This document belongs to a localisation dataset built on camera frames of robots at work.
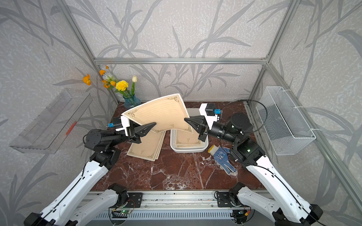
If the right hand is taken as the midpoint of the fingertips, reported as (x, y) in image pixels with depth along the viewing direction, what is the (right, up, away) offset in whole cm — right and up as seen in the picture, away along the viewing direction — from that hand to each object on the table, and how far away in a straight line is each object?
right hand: (186, 118), depth 53 cm
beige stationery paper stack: (-3, -16, +44) cm, 47 cm away
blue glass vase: (-43, +10, +49) cm, 66 cm away
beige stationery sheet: (-27, -21, +39) cm, 52 cm away
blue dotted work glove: (+22, -25, +37) cm, 50 cm away
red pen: (-55, -5, +13) cm, 57 cm away
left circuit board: (-35, -51, +19) cm, 64 cm away
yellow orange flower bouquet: (-52, +23, +41) cm, 70 cm away
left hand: (-12, -3, 0) cm, 13 cm away
